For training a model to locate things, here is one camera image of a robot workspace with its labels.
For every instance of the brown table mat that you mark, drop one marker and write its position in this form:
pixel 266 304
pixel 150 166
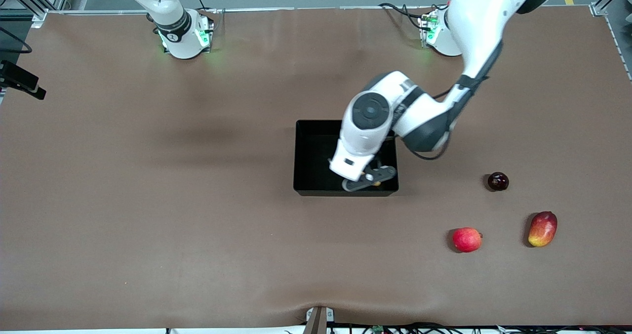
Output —
pixel 316 255

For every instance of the red yellow mango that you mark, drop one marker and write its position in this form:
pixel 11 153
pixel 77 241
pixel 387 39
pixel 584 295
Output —
pixel 543 229

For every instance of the dark purple plum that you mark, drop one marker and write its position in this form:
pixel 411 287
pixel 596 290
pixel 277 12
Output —
pixel 498 181

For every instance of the grey metal clamp bracket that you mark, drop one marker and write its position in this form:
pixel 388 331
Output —
pixel 318 316

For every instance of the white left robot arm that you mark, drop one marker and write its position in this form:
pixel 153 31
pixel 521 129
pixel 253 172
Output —
pixel 474 18

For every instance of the black plastic box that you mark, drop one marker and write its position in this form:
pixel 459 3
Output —
pixel 316 166

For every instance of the small green circuit board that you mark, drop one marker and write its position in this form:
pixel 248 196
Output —
pixel 377 329

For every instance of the red apple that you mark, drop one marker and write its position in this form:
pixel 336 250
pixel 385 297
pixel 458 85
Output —
pixel 466 240

